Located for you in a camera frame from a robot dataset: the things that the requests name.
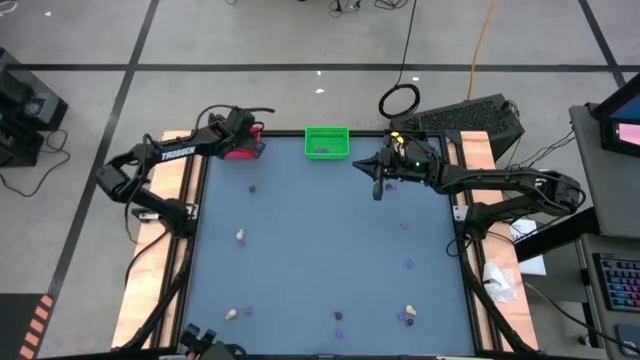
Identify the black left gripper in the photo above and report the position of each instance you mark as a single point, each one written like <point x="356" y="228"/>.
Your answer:
<point x="237" y="127"/>

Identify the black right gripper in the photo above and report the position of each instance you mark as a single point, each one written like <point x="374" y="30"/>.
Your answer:
<point x="415" y="165"/>

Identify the cream skull decoration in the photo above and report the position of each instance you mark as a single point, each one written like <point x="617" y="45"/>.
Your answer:
<point x="240" y="234"/>
<point x="231" y="314"/>
<point x="398" y="146"/>
<point x="410" y="310"/>

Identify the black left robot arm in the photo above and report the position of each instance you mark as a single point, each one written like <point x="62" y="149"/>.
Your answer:
<point x="180" y="152"/>

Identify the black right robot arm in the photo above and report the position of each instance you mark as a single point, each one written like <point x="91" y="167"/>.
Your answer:
<point x="500" y="177"/>

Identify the red plastic basket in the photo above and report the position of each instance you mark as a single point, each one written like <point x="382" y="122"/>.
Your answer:
<point x="240" y="155"/>

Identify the green plastic basket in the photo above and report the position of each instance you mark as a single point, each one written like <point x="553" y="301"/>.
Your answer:
<point x="337" y="152"/>

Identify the black plastic basket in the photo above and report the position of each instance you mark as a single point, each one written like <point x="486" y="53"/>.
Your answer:
<point x="422" y="134"/>

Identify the wooden side board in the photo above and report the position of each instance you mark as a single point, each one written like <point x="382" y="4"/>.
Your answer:
<point x="145" y="280"/>
<point x="475" y="150"/>

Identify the black perforated computer case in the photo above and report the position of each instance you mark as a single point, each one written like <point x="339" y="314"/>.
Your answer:
<point x="465" y="117"/>

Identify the crumpled white paper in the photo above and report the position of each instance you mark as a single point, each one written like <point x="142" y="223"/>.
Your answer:
<point x="500" y="285"/>

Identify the white paper sheet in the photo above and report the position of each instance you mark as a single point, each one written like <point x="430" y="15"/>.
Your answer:
<point x="532" y="265"/>

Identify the black diagonal beam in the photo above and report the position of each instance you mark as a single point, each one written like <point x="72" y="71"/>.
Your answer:
<point x="555" y="237"/>

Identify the black handheld device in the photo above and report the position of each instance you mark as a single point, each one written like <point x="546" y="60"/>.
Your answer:
<point x="205" y="345"/>

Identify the grey desk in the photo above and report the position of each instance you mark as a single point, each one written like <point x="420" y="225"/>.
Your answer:
<point x="590" y="150"/>

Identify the large black equipment case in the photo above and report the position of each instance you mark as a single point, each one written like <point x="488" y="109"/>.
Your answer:
<point x="30" y="100"/>

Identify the small black equipment case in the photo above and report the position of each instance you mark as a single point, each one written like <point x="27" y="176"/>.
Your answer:
<point x="17" y="145"/>

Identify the small screen device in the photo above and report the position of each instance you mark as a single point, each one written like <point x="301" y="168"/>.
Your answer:
<point x="627" y="134"/>

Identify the black monitor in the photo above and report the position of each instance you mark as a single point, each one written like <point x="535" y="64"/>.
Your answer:
<point x="627" y="107"/>

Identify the backlit keyboard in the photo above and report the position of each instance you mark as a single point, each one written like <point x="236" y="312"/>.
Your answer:
<point x="620" y="282"/>

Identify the orange striped floor mat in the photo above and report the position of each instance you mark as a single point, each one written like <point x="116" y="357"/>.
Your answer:
<point x="12" y="325"/>

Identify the computer mouse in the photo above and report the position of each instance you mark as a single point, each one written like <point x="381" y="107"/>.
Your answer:
<point x="629" y="340"/>

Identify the white metal bracket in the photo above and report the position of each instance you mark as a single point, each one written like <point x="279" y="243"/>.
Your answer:
<point x="145" y="215"/>
<point x="460" y="213"/>

